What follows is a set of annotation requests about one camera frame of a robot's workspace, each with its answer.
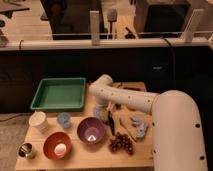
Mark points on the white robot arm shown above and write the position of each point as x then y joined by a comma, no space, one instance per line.
178,141

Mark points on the wooden stick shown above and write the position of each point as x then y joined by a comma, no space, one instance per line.
127,130

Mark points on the green plastic tray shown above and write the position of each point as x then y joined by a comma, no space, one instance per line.
60,94

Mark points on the white ceramic cup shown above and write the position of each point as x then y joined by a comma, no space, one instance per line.
39,121

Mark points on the light blue small cup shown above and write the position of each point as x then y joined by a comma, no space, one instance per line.
64,120

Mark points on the white egg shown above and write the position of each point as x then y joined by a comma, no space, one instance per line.
60,149

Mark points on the black handled knife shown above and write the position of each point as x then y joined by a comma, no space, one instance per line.
111,123

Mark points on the bunch of red grapes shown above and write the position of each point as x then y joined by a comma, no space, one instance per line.
121,141

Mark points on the red bowl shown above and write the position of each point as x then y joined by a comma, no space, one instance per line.
52,141

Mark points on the blue sponge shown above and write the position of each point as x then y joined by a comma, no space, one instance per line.
99,113

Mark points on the purple bowl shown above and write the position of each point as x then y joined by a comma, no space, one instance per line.
91,130

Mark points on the light blue cloth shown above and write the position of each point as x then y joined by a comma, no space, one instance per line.
140,125

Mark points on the metal cup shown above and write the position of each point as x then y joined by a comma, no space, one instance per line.
26,150

